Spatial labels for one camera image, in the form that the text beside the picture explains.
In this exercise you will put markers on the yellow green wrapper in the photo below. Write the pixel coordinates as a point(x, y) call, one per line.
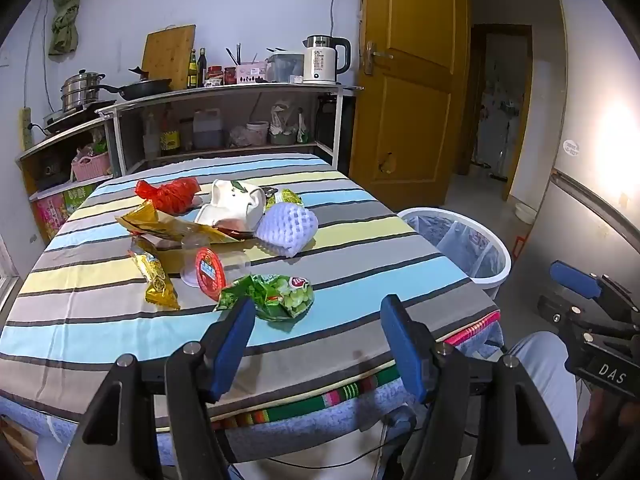
point(290, 196)

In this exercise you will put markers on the yellow power strip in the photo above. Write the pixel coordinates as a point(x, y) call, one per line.
point(24, 127)

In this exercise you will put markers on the white bin with liner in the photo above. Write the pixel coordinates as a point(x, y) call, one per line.
point(492, 270)

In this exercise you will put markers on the steel steamer pot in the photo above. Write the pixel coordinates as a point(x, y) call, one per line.
point(82, 91)

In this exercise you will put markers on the large gold snack bag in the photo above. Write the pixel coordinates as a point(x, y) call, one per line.
point(150, 222)

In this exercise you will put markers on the green bowl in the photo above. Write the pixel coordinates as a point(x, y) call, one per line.
point(282, 138)

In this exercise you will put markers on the black frying pan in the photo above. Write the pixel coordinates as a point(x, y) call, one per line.
point(145, 89)

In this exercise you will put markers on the low wooden shelf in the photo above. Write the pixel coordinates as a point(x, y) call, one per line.
point(60, 137)

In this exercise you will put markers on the small yellow snack packet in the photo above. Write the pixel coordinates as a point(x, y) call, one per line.
point(157, 282)

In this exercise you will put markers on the grey refrigerator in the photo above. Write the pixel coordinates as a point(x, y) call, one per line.
point(595, 60)

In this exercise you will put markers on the clear cup with red lid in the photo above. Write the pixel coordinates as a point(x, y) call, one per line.
point(209, 270)

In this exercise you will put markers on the clear container with grey lid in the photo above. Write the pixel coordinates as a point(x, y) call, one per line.
point(284, 67)

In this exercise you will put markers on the yellow label sauce bottle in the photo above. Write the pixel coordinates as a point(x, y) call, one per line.
point(170, 140)

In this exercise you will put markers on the dark liquid jug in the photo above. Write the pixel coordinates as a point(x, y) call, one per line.
point(207, 132)

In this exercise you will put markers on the clear plastic bottle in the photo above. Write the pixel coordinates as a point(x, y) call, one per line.
point(151, 140)

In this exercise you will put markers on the blue blanket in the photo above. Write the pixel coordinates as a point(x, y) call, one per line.
point(300, 435)

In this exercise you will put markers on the green hanging cloth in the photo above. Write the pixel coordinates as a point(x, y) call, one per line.
point(65, 15)

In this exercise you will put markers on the white foam fruit net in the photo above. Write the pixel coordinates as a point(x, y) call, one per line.
point(287, 227)

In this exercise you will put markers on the pink utensil box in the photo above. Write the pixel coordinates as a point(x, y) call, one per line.
point(251, 73)

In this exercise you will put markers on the white electric kettle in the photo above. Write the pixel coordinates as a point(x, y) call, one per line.
point(320, 62)

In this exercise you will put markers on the red plastic bag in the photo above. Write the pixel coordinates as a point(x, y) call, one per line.
point(170, 192)

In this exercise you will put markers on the white tub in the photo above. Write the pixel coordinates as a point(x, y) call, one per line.
point(257, 132)

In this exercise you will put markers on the person's leg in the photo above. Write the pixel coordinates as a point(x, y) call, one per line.
point(545, 375)

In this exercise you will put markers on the bundle of chopsticks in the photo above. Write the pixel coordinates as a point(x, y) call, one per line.
point(239, 54)

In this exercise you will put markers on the inner wooden doorway frame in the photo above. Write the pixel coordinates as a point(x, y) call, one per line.
point(525, 110)

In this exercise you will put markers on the red plastic object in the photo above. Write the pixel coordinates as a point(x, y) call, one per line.
point(517, 247)

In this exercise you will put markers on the round white sticker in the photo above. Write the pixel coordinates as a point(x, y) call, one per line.
point(571, 147)

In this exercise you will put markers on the wooden door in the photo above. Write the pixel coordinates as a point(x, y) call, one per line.
point(405, 110)

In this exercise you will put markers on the green snack bag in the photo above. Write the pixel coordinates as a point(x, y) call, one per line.
point(272, 295)

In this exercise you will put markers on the white paper bag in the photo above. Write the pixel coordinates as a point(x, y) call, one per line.
point(225, 205)

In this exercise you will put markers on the colourful printed boxes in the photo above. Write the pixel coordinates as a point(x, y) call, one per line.
point(60, 207)

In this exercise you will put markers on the green white tube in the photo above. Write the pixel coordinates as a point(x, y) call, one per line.
point(302, 130)

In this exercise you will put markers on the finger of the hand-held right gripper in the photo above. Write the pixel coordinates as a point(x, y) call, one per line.
point(575, 280)
point(565, 315)

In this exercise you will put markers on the white floor bowl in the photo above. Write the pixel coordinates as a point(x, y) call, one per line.
point(525, 214)

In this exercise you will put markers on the red jar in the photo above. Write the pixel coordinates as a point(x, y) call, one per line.
point(215, 76)
point(230, 75)

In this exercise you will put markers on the wooden cutting board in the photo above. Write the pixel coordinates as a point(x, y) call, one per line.
point(167, 55)

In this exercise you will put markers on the white shelf unit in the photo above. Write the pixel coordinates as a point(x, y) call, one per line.
point(225, 91)

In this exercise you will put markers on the induction cooker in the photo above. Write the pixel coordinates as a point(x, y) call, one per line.
point(70, 119)

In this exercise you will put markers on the white plastic bag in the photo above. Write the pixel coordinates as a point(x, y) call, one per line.
point(282, 115)

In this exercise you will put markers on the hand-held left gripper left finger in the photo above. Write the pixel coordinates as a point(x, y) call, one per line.
point(232, 350)

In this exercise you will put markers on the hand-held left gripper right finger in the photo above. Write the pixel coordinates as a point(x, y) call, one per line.
point(405, 350)

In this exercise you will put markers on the dark sauce bottle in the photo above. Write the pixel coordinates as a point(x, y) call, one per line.
point(201, 70)

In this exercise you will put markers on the pink basket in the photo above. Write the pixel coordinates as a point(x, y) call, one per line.
point(92, 166)

